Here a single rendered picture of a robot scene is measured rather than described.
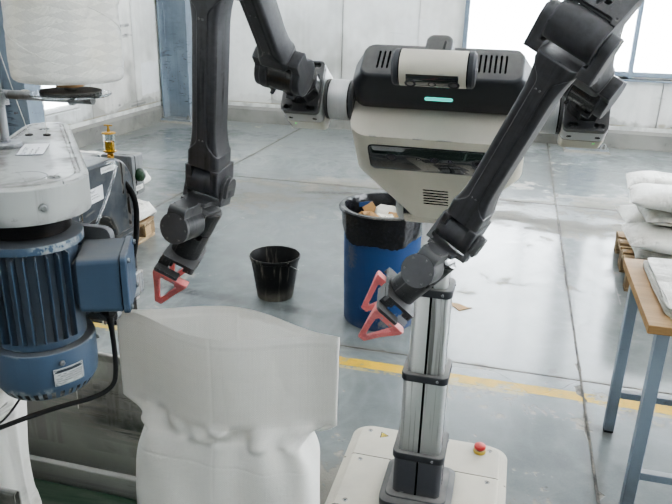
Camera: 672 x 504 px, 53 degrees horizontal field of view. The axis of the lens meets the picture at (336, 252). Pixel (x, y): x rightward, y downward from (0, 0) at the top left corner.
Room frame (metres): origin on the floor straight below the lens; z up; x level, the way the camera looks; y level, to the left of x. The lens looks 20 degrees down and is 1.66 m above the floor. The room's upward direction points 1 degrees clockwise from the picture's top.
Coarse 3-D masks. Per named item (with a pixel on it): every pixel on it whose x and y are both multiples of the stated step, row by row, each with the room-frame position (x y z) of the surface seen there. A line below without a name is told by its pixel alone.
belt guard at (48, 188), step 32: (32, 128) 1.27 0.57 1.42; (64, 128) 1.28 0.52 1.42; (0, 160) 1.00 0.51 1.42; (32, 160) 1.01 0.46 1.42; (64, 160) 1.01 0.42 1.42; (0, 192) 0.84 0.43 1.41; (32, 192) 0.85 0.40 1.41; (64, 192) 0.88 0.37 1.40; (0, 224) 0.84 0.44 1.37; (32, 224) 0.85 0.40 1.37
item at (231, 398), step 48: (144, 336) 1.24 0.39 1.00; (192, 336) 1.16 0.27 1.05; (240, 336) 1.29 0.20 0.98; (288, 336) 1.23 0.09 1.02; (336, 336) 1.17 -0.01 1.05; (144, 384) 1.25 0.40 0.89; (192, 384) 1.16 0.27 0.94; (240, 384) 1.14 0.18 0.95; (288, 384) 1.16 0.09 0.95; (336, 384) 1.17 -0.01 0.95; (144, 432) 1.20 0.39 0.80; (192, 432) 1.16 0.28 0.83; (240, 432) 1.16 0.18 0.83; (288, 432) 1.16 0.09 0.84; (144, 480) 1.19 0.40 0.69; (192, 480) 1.15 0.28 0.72; (240, 480) 1.13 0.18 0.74; (288, 480) 1.12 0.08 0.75
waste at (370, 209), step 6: (372, 204) 3.59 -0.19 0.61; (366, 210) 3.58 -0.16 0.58; (372, 210) 3.58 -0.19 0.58; (378, 210) 3.55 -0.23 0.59; (384, 210) 3.55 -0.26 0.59; (390, 210) 3.55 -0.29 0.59; (378, 216) 3.36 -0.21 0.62; (384, 216) 3.38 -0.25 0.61; (390, 216) 3.38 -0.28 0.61; (396, 216) 3.46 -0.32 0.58
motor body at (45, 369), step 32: (0, 256) 0.85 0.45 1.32; (32, 256) 0.86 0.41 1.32; (64, 256) 0.90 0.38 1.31; (0, 288) 0.87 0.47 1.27; (32, 288) 0.87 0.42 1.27; (64, 288) 0.90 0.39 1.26; (0, 320) 0.86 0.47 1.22; (32, 320) 0.86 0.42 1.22; (64, 320) 0.88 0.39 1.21; (0, 352) 0.87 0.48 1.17; (32, 352) 0.87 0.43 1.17; (64, 352) 0.88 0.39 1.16; (96, 352) 0.94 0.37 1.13; (0, 384) 0.87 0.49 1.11; (32, 384) 0.86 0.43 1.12; (64, 384) 0.87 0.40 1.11
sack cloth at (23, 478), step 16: (0, 400) 1.30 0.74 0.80; (16, 400) 1.35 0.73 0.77; (0, 416) 1.30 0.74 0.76; (16, 416) 1.34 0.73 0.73; (0, 432) 1.30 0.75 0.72; (16, 432) 1.33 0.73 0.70; (0, 448) 1.29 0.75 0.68; (16, 448) 1.33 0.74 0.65; (0, 464) 1.29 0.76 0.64; (16, 464) 1.33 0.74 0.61; (0, 480) 1.28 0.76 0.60; (16, 480) 1.32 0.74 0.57; (32, 480) 1.38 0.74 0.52; (32, 496) 1.37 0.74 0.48
